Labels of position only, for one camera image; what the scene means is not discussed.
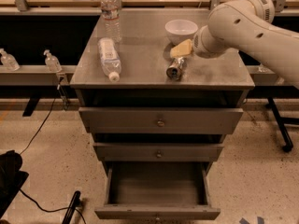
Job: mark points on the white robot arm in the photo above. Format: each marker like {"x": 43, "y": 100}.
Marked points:
{"x": 246, "y": 25}

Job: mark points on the open bottom grey drawer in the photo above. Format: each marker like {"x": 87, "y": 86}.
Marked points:
{"x": 157, "y": 190}

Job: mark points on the black object lower left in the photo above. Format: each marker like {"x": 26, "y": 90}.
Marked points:
{"x": 11, "y": 178}

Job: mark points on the black stand leg right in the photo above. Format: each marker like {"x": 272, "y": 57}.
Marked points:
{"x": 282, "y": 121}

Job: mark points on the left sanitizer pump bottle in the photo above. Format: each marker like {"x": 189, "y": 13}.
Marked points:
{"x": 9, "y": 61}

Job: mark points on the grey metal drawer cabinet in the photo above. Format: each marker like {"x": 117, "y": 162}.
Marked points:
{"x": 222, "y": 82}

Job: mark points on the silver redbull can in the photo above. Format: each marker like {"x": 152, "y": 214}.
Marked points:
{"x": 175, "y": 69}

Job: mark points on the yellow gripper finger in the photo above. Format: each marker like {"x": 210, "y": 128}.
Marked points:
{"x": 183, "y": 49}

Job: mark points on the black bar on floor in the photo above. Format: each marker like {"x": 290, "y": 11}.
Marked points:
{"x": 75, "y": 202}

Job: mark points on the top grey drawer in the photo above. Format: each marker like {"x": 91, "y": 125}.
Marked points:
{"x": 160, "y": 120}

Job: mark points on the lying clear water bottle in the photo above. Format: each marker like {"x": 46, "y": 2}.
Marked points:
{"x": 110, "y": 60}

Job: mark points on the sanitizer pump bottle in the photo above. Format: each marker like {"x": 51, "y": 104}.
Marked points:
{"x": 9, "y": 61}
{"x": 52, "y": 62}

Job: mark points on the standing clear water bottle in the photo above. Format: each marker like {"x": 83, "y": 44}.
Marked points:
{"x": 111, "y": 17}

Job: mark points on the white bowl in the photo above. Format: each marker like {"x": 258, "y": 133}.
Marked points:
{"x": 179, "y": 30}

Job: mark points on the middle grey drawer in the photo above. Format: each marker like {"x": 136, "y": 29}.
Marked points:
{"x": 157, "y": 151}

